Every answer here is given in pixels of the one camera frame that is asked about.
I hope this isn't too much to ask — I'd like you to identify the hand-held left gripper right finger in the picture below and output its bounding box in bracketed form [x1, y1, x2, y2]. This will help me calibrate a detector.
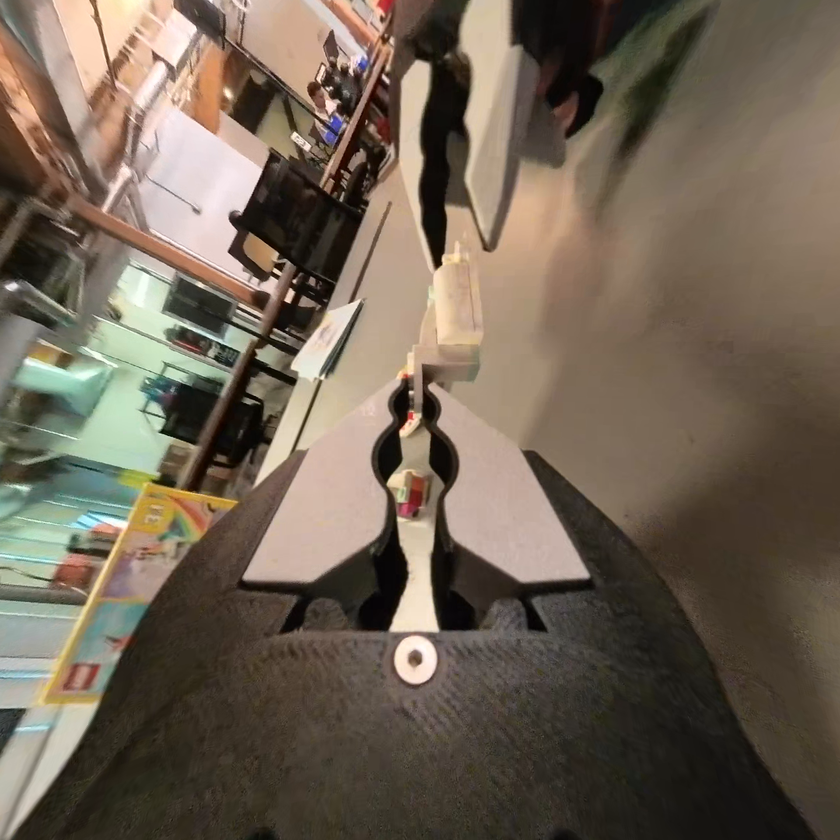
[425, 381, 592, 618]

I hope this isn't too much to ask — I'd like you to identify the person's right hand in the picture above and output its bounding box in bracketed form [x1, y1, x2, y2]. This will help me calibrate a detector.
[537, 64, 606, 140]

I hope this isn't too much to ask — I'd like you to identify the white lego build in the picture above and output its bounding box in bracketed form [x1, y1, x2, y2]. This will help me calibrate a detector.
[400, 239, 487, 438]

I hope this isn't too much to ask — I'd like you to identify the lego instruction booklet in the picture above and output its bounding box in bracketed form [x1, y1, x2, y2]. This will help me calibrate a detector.
[290, 298, 366, 382]

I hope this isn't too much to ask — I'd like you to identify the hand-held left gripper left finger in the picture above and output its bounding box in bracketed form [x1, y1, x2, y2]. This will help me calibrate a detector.
[241, 379, 406, 624]

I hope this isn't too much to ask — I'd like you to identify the small white teal lego car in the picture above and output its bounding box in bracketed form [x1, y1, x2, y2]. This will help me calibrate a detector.
[387, 468, 435, 521]

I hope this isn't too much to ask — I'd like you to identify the black office chair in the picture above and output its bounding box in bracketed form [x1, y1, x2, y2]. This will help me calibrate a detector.
[227, 150, 366, 317]

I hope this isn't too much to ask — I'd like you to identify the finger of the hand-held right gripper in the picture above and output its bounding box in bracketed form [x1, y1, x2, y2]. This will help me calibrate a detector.
[453, 12, 571, 253]
[397, 52, 454, 271]

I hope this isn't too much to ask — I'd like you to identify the colourful lego set box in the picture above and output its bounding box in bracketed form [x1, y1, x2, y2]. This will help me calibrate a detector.
[36, 482, 239, 707]

